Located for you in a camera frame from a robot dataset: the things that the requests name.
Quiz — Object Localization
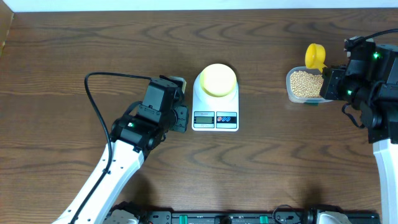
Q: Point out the yellow measuring scoop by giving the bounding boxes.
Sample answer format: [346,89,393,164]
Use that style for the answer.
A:
[305,44,326,73]

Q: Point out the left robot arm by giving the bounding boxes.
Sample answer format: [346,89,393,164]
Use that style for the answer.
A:
[56,76,189,223]

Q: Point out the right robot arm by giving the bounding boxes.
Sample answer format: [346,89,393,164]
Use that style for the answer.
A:
[320,41,397,223]

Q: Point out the white digital kitchen scale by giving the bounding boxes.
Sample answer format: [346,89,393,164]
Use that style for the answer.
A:
[192,74,239,132]

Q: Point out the pale yellow bowl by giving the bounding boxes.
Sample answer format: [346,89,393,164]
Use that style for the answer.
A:
[200,63,237,97]

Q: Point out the clear plastic container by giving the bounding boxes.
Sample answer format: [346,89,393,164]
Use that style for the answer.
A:
[286,67,331,104]

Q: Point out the soybeans in container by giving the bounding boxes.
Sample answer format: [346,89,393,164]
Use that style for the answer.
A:
[290,71,323,98]

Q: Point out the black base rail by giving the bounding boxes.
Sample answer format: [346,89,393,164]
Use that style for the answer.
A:
[146,210,382,224]

